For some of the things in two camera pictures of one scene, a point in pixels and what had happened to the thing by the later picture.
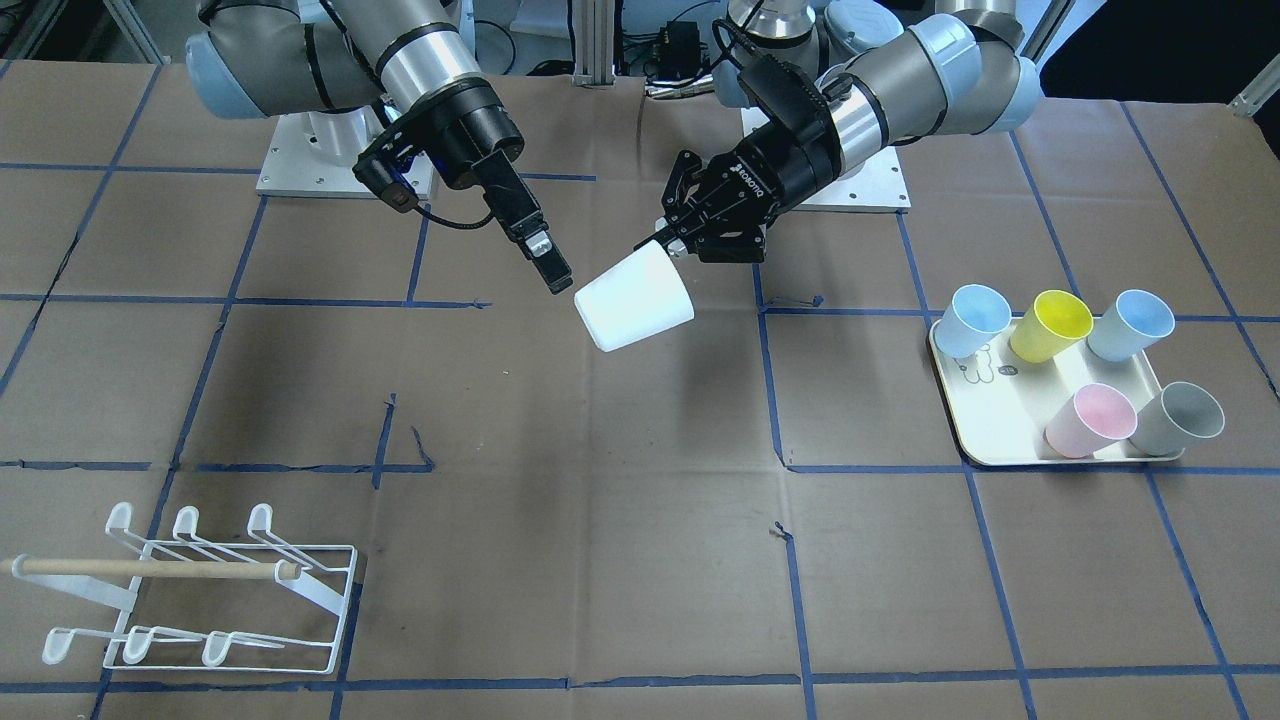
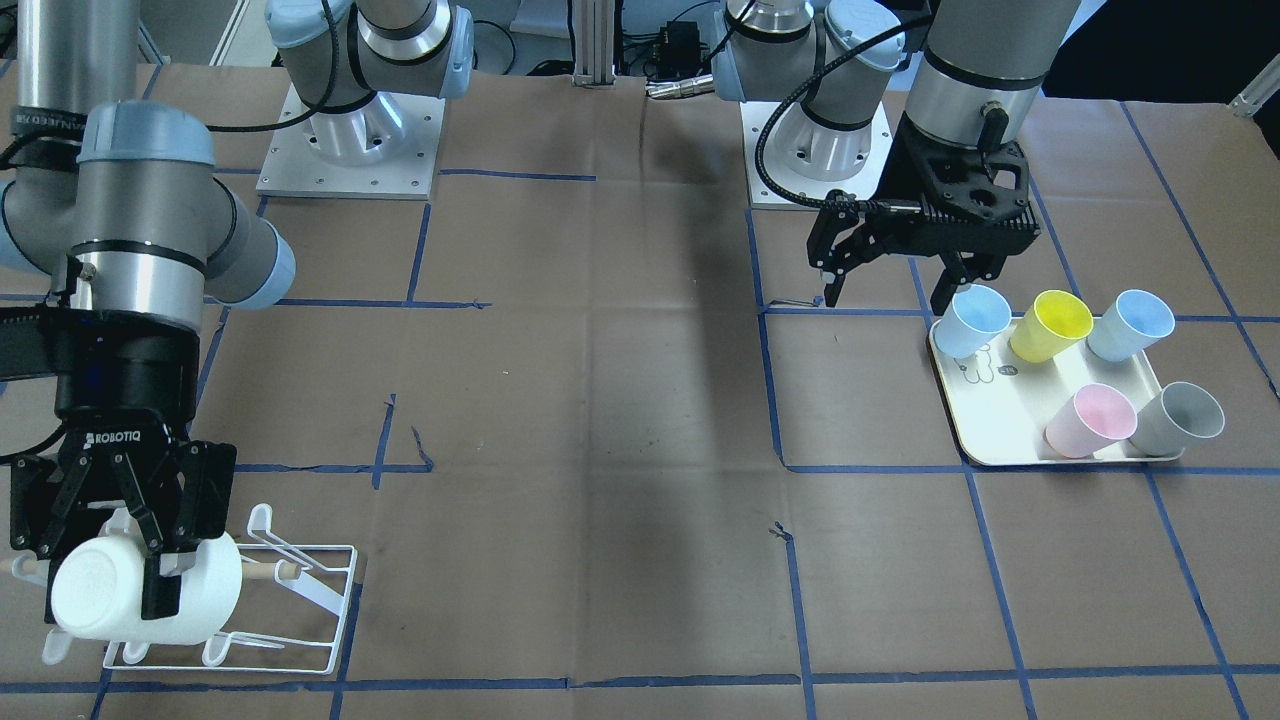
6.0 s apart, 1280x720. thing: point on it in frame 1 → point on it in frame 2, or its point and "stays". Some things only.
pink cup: x=1096 y=417 stays
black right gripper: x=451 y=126 → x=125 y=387
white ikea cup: x=643 y=297 → x=98 y=585
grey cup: x=1179 y=416 stays
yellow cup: x=1056 y=320 stays
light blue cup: x=1124 y=329 stays
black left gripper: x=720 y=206 → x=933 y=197
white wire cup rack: x=249 y=604 stays
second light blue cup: x=976 y=315 stays
